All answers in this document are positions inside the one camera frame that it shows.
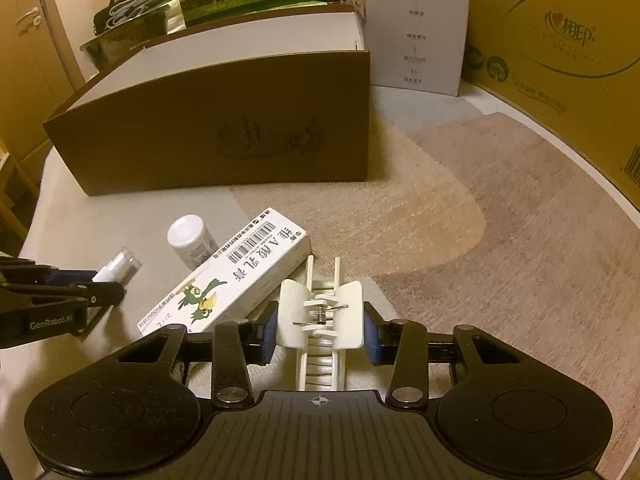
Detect small white pill bottle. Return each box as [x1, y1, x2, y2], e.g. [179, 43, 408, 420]
[167, 215, 217, 270]

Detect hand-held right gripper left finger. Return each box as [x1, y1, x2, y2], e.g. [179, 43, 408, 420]
[117, 301, 279, 408]

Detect beige cabinet door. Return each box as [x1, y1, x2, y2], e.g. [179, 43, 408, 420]
[0, 0, 85, 161]

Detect white hair claw clip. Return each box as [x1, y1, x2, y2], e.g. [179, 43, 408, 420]
[276, 255, 363, 392]

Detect black bag with grey straps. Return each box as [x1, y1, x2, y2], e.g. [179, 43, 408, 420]
[92, 0, 173, 36]

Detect brown cardboard box white inside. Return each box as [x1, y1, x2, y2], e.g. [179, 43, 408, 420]
[42, 2, 372, 197]

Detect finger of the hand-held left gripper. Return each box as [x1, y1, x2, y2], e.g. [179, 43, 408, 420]
[0, 282, 126, 313]
[0, 259, 100, 286]

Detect white box with woman picture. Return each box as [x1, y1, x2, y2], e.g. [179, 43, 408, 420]
[362, 0, 472, 97]

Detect large corrugated cardboard box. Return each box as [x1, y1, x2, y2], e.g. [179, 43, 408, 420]
[457, 0, 640, 201]

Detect white medicine box green bird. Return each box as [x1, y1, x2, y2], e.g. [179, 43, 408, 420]
[134, 208, 312, 335]

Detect wooden chair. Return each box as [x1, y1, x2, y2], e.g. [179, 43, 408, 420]
[0, 145, 42, 243]

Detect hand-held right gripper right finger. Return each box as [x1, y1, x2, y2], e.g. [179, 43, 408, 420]
[361, 301, 521, 407]

